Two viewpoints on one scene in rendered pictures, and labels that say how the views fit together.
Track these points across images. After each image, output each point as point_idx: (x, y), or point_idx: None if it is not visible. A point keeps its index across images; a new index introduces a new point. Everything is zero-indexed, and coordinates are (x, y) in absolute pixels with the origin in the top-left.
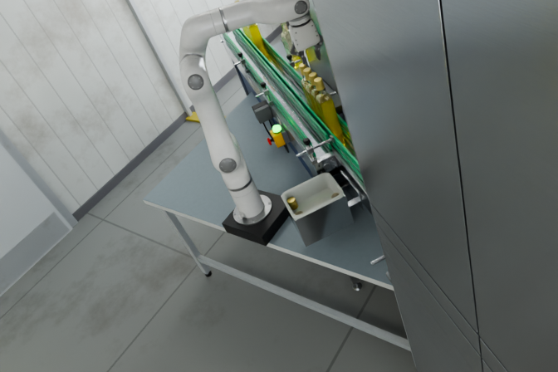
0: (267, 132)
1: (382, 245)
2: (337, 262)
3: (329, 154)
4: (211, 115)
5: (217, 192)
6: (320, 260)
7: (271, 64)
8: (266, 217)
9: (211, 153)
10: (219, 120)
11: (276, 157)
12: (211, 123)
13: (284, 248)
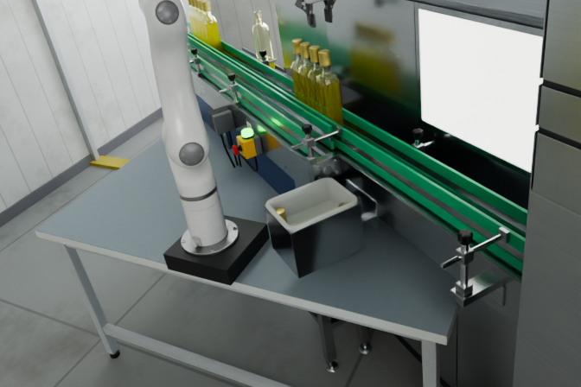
0: (225, 149)
1: (535, 178)
2: (341, 304)
3: (331, 154)
4: (177, 76)
5: (151, 220)
6: (315, 301)
7: (236, 62)
8: (231, 245)
9: (169, 133)
10: (188, 86)
11: (236, 180)
12: (175, 87)
13: (258, 288)
